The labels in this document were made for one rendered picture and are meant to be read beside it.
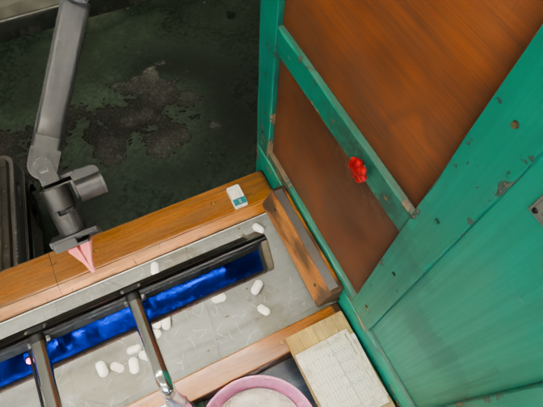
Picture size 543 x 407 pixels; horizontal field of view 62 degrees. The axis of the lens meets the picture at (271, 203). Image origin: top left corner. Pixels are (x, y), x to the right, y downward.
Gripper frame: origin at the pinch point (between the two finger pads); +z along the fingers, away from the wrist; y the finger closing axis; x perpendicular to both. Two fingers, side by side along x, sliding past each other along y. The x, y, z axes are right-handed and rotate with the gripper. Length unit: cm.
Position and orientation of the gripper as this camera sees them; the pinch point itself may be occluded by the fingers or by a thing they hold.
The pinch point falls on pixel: (92, 268)
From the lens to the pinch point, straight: 109.7
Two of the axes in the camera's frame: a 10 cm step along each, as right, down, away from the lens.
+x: -3.1, -1.6, 9.4
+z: 3.2, 9.1, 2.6
